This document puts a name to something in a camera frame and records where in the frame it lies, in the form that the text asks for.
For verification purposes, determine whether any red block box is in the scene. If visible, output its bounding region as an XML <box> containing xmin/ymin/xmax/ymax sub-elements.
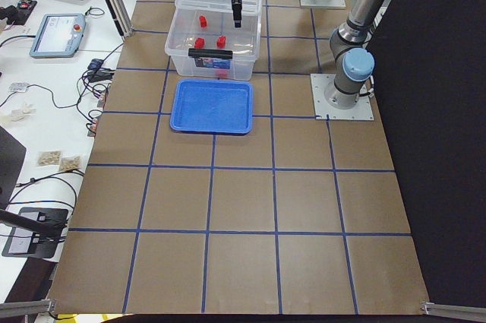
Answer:
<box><xmin>194</xmin><ymin>37</ymin><xmax>205</xmax><ymax>49</ymax></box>
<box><xmin>199</xmin><ymin>15</ymin><xmax>208</xmax><ymax>28</ymax></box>
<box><xmin>216</xmin><ymin>35</ymin><xmax>226</xmax><ymax>49</ymax></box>

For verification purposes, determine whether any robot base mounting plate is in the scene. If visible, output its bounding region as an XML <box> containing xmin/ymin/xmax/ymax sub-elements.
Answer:
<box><xmin>311</xmin><ymin>74</ymin><xmax>374</xmax><ymax>121</ymax></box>

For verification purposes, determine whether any red block box back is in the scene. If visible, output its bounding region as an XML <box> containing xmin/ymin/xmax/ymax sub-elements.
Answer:
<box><xmin>199</xmin><ymin>15</ymin><xmax>208</xmax><ymax>28</ymax></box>

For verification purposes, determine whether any clear plastic storage box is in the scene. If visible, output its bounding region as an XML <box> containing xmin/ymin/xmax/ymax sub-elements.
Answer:
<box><xmin>165</xmin><ymin>8</ymin><xmax>261</xmax><ymax>81</ymax></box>

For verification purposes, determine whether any blue plastic tray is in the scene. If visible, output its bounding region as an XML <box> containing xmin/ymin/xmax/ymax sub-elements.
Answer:
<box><xmin>170</xmin><ymin>79</ymin><xmax>254</xmax><ymax>135</ymax></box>

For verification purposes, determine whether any black connector plug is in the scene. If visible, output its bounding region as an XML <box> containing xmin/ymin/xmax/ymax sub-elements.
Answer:
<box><xmin>86</xmin><ymin>59</ymin><xmax>115</xmax><ymax>83</ymax></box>

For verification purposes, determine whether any teach pendant near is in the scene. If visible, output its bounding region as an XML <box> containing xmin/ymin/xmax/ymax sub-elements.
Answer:
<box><xmin>30</xmin><ymin>14</ymin><xmax>86</xmax><ymax>59</ymax></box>

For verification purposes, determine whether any bag of beige parts right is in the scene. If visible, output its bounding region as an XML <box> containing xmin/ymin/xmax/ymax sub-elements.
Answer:
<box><xmin>58</xmin><ymin>156</ymin><xmax>81</xmax><ymax>172</ymax></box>

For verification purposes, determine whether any bag of beige parts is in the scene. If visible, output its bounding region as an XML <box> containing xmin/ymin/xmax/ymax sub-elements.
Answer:
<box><xmin>58</xmin><ymin>156</ymin><xmax>81</xmax><ymax>172</ymax></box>
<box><xmin>36</xmin><ymin>150</ymin><xmax>62</xmax><ymax>166</ymax></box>

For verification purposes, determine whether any small white label card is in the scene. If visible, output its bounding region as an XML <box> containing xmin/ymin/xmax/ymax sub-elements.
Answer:
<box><xmin>8</xmin><ymin>82</ymin><xmax>30</xmax><ymax>93</ymax></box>

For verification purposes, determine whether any bag of beige parts left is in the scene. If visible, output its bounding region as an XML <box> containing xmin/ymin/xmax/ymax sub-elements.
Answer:
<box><xmin>36</xmin><ymin>150</ymin><xmax>62</xmax><ymax>166</ymax></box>

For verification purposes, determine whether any white printed part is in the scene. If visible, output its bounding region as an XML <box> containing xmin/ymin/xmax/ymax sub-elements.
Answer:
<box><xmin>1</xmin><ymin>103</ymin><xmax>36</xmax><ymax>125</ymax></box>

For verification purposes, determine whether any black monitor panel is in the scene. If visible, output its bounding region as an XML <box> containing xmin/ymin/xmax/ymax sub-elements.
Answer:
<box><xmin>0</xmin><ymin>128</ymin><xmax>27</xmax><ymax>209</ymax></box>

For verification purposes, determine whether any black box latch handle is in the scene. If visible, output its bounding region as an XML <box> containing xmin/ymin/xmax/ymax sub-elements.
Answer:
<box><xmin>188</xmin><ymin>48</ymin><xmax>233</xmax><ymax>60</ymax></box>

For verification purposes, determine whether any aluminium rail bottom left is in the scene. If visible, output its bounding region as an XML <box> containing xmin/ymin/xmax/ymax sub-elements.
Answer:
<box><xmin>1</xmin><ymin>299</ymin><xmax>56</xmax><ymax>318</ymax></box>

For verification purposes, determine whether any aluminium rail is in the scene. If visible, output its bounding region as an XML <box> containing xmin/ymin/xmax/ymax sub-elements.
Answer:
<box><xmin>421</xmin><ymin>302</ymin><xmax>486</xmax><ymax>322</ymax></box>
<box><xmin>1</xmin><ymin>299</ymin><xmax>56</xmax><ymax>318</ymax></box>

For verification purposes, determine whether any aluminium rail bottom right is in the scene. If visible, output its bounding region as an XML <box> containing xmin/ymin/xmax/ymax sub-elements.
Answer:
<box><xmin>421</xmin><ymin>302</ymin><xmax>486</xmax><ymax>322</ymax></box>

